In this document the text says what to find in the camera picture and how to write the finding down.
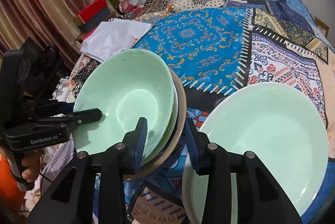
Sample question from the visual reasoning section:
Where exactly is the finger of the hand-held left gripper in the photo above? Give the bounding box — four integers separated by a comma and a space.
64, 108, 102, 133
57, 101, 76, 113

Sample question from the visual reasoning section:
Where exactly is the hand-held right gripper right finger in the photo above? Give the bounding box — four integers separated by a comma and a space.
184, 118, 303, 224

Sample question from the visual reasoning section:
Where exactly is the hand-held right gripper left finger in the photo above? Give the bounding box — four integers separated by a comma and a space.
26, 117, 148, 224

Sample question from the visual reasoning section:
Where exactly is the pink bowl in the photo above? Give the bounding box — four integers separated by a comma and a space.
123, 67, 187, 180

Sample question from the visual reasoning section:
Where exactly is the white bowl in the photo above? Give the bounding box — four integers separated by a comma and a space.
164, 75, 180, 141

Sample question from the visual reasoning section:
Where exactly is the green bowl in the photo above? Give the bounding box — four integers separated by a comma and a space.
73, 49, 175, 165

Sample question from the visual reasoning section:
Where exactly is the green plate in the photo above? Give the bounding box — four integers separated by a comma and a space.
183, 82, 330, 224

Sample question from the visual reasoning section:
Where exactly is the person's left hand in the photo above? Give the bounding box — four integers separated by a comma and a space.
21, 151, 43, 183

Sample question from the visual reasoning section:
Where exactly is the white folded cloth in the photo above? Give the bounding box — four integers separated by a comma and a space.
80, 18, 153, 62

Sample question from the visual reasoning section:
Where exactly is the dark blue box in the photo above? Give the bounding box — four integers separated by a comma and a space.
79, 9, 118, 33

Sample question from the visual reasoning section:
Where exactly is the person's orange garment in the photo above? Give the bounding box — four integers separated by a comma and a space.
0, 157, 25, 212

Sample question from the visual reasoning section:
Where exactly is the striped brown curtain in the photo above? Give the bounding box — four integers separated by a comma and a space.
0, 0, 117, 70

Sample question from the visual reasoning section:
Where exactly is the red box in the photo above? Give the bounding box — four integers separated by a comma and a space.
73, 0, 109, 24

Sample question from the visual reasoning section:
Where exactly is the patchwork printed blanket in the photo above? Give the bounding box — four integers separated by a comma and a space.
52, 0, 335, 224

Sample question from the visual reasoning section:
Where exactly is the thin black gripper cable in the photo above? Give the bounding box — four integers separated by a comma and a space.
39, 173, 54, 184

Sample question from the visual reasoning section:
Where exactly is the wooden bed frame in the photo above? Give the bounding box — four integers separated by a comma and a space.
313, 17, 330, 37

